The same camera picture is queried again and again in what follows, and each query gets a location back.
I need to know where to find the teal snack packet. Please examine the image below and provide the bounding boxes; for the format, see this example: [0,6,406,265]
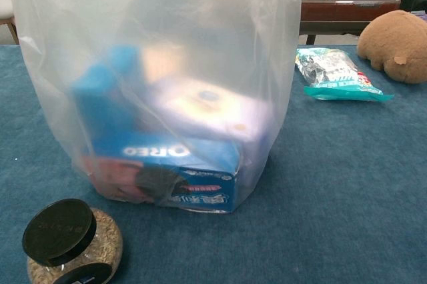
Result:
[294,47,395,101]

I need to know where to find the white lavender tissue pack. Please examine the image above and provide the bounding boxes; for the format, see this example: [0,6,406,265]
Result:
[149,76,268,152]

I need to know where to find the plain blue box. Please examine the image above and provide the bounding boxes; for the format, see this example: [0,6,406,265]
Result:
[71,45,149,160]

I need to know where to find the brown plush toy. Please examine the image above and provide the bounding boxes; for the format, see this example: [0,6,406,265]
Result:
[356,9,427,85]

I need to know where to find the black round jar lid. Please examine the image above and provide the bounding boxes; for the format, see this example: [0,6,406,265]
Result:
[21,198,98,267]

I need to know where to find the blue Oreo cookie box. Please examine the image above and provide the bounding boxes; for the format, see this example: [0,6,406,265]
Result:
[82,139,242,213]

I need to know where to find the translucent plastic bag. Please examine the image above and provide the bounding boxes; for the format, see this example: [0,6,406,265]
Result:
[8,0,303,215]

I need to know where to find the glass jar of grains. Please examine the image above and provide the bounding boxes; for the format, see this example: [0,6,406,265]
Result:
[26,207,124,284]

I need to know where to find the brown mahjong table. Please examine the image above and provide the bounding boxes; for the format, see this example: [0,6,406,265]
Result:
[298,0,402,46]

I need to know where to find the white chair with wooden legs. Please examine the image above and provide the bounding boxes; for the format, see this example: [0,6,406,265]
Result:
[0,0,20,45]

